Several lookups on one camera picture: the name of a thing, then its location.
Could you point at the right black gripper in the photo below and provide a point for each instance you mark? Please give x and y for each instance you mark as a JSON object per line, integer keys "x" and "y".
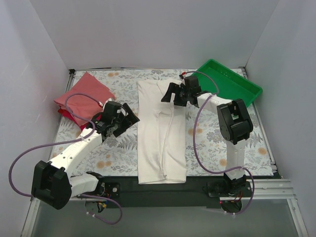
{"x": 177, "y": 95}

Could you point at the white t shirt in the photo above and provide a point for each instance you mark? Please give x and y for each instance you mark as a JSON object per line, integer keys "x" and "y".
{"x": 161, "y": 135}

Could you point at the green plastic tray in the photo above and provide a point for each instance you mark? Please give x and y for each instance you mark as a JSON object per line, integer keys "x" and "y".
{"x": 213, "y": 75}

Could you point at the folded red t shirt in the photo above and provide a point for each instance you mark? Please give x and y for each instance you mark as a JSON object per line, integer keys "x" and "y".
{"x": 67, "y": 115}

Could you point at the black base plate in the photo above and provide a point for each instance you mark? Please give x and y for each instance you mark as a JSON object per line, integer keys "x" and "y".
{"x": 204, "y": 191}

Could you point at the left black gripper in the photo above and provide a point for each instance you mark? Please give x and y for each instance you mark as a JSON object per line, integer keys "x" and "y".
{"x": 124, "y": 118}

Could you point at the folded pink t shirt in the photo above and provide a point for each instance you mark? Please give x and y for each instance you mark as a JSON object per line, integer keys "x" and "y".
{"x": 80, "y": 98}

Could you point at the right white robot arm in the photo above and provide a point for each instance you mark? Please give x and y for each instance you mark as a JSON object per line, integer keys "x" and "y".
{"x": 235, "y": 126}

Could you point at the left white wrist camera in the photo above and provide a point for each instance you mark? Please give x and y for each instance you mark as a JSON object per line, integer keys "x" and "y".
{"x": 102, "y": 105}

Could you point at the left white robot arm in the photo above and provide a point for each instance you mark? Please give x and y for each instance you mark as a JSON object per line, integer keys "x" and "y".
{"x": 54, "y": 182}

